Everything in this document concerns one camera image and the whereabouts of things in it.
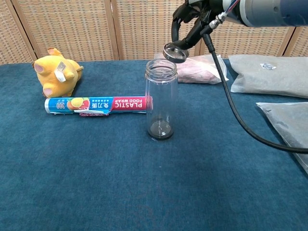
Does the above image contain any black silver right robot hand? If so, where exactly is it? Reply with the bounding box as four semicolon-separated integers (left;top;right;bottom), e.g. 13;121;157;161
171;0;228;51

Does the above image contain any round jar lid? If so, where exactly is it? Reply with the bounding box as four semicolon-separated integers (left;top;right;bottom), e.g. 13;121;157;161
163;42;190;64

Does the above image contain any clear glass jar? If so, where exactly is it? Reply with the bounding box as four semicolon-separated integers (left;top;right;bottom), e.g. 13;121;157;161
144;58;179;141

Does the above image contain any clear bag with pink contents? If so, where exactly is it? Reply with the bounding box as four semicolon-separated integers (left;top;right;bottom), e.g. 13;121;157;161
154;53;229;84

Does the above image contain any large frosted grey bag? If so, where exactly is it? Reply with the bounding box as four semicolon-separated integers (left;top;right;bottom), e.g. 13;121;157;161
228;54;308;99

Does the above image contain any woven wood folding screen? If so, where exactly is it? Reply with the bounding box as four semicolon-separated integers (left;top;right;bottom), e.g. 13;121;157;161
0;0;308;65

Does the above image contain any frosted bag with dark contents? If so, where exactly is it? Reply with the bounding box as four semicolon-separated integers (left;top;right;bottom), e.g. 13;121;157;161
255;102;308;174

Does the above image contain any blue red plastic wrap box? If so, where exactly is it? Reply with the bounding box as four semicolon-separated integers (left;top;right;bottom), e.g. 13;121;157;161
44;96;148;117

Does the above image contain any yellow plush toy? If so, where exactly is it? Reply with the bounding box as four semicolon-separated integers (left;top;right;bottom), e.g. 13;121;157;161
33;47;84;98

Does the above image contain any dark blue table cloth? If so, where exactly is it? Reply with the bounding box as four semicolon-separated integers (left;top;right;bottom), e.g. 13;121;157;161
0;59;308;231

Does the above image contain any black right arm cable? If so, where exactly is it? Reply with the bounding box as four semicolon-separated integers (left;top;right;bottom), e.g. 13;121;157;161
202;11;308;154

